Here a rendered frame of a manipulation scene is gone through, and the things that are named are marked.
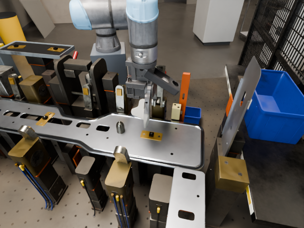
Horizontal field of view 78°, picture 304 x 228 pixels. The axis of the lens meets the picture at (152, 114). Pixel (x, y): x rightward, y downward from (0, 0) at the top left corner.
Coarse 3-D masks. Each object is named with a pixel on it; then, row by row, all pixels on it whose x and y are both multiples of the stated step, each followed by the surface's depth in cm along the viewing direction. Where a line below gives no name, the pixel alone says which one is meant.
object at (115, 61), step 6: (120, 42) 122; (90, 54) 107; (96, 54) 107; (102, 54) 107; (108, 54) 107; (114, 54) 107; (120, 54) 108; (108, 60) 109; (114, 60) 109; (120, 60) 110; (108, 66) 112; (114, 66) 112; (120, 66) 113; (126, 66) 113; (120, 72) 115; (126, 72) 116; (120, 78) 118
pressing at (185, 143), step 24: (0, 120) 79; (24, 120) 79; (72, 120) 79; (96, 120) 79; (120, 120) 79; (168, 120) 79; (96, 144) 69; (120, 144) 69; (144, 144) 69; (168, 144) 69; (192, 144) 69; (192, 168) 62
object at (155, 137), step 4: (144, 132) 74; (148, 132) 74; (152, 132) 72; (140, 136) 72; (144, 136) 72; (148, 136) 72; (152, 136) 72; (156, 136) 72; (160, 136) 72; (160, 140) 71
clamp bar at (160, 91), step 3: (156, 66) 70; (159, 66) 71; (162, 66) 71; (165, 66) 71; (159, 69) 68; (162, 69) 71; (165, 69) 72; (159, 87) 75; (159, 90) 76; (162, 90) 75; (159, 93) 77; (162, 93) 75; (159, 96) 78; (162, 96) 76; (162, 99) 77
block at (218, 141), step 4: (216, 140) 72; (220, 140) 71; (216, 144) 71; (220, 144) 69; (216, 148) 70; (220, 148) 68; (216, 152) 69; (220, 152) 67; (212, 156) 78; (216, 156) 68; (212, 160) 77; (216, 160) 67; (212, 164) 76; (208, 168) 83; (212, 168) 74; (208, 172) 82; (212, 172) 73; (208, 176) 81; (208, 180) 79; (208, 184) 78
